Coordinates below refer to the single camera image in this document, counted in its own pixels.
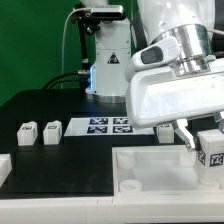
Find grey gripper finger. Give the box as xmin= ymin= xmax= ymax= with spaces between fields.
xmin=172 ymin=119 xmax=196 ymax=152
xmin=214 ymin=111 xmax=224 ymax=133

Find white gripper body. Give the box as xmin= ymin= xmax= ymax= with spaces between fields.
xmin=126 ymin=59 xmax=224 ymax=129

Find white square table top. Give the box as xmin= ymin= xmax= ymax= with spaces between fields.
xmin=112 ymin=145 xmax=224 ymax=200

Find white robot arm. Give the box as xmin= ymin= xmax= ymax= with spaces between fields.
xmin=80 ymin=0 xmax=224 ymax=149

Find white sheet with tag markers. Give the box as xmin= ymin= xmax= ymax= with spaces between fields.
xmin=65 ymin=117 xmax=154 ymax=137

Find white left fence piece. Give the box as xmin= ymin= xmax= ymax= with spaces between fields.
xmin=0 ymin=154 xmax=12 ymax=187

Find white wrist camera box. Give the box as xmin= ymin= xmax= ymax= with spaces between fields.
xmin=125 ymin=36 xmax=180 ymax=82

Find black cables at base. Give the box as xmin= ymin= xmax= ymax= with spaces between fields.
xmin=42 ymin=71 xmax=88 ymax=90

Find black camera on mount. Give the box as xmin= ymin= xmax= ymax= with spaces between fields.
xmin=90 ymin=5 xmax=125 ymax=21

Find white cable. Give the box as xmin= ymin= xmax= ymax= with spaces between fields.
xmin=60 ymin=8 xmax=84 ymax=90

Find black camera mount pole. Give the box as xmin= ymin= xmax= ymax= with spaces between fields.
xmin=71 ymin=4 xmax=99 ymax=89

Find white front fence rail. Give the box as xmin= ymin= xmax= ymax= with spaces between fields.
xmin=0 ymin=197 xmax=224 ymax=224

